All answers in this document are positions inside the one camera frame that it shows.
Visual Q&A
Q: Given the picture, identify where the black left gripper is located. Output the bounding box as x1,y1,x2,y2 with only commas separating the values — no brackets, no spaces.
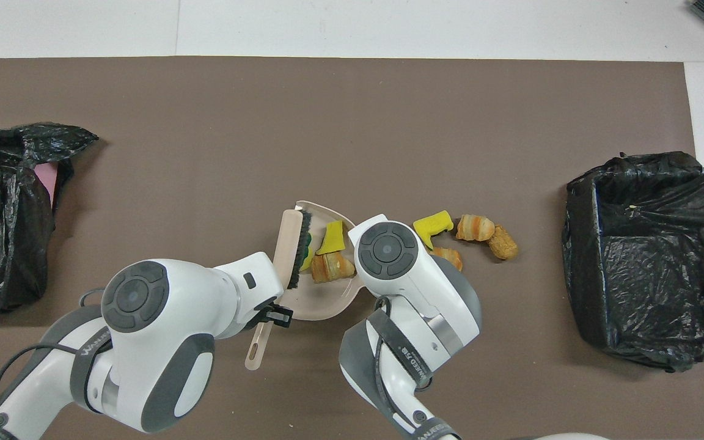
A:
254,302,295,329

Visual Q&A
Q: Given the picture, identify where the beige plastic dustpan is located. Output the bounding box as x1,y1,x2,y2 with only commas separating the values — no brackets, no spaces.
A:
276,200,365,321

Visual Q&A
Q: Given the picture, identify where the beige brush with black bristles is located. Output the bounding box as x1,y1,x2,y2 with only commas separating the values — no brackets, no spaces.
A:
245,208,313,372

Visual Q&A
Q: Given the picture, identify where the striped toy croissant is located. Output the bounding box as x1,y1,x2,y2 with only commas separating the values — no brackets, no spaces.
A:
430,246,464,273
310,252,356,284
455,214,496,243

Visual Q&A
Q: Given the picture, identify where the yellow wavy sponge piece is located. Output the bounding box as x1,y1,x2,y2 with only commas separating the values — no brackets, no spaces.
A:
299,231,315,273

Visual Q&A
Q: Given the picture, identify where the yellow trapezoid sponge piece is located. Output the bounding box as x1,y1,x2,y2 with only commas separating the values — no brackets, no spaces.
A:
316,220,347,256

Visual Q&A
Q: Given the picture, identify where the yellow notched sponge piece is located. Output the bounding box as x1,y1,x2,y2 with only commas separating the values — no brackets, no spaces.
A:
412,210,455,250

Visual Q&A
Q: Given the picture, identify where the brown toy bread roll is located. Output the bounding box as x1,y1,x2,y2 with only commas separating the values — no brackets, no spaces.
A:
488,225,519,261

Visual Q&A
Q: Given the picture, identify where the pink plastic bin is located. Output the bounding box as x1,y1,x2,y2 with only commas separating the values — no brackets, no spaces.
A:
35,162,61,207

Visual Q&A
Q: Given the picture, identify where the black bag lined rectangular bin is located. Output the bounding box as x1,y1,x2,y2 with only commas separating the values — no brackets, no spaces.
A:
562,151,704,372

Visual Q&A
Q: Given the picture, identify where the brown paper table mat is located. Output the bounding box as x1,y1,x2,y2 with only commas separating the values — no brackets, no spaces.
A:
0,56,704,440

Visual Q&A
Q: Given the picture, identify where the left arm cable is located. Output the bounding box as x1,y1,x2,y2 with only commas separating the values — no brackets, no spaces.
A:
0,287,114,440

